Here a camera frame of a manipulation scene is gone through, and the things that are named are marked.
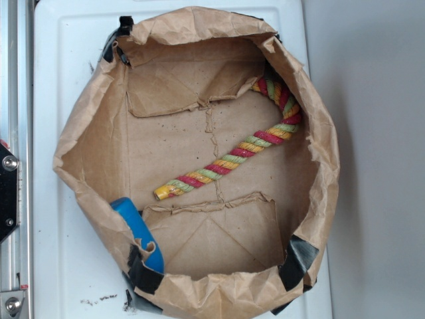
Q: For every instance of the brown paper bag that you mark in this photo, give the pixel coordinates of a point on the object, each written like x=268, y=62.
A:
x=218, y=136

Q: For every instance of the blue plastic cylinder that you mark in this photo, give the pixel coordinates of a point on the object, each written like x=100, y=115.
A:
x=125, y=207

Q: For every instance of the black tape bottom right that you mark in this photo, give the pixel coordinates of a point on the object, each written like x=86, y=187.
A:
x=300, y=256

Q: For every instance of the black tape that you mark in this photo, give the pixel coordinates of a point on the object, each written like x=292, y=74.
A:
x=300, y=256
x=111, y=47
x=145, y=279

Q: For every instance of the black tape bottom left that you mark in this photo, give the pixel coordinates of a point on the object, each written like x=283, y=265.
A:
x=145, y=279

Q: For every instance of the black tape top left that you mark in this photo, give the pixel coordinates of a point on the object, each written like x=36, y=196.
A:
x=111, y=47

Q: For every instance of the black metal bracket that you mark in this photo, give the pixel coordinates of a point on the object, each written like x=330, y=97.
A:
x=8, y=192

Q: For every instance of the aluminium frame rail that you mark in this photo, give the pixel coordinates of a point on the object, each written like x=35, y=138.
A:
x=16, y=108

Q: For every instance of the silver corner bracket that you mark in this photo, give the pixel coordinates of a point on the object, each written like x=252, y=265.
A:
x=14, y=304

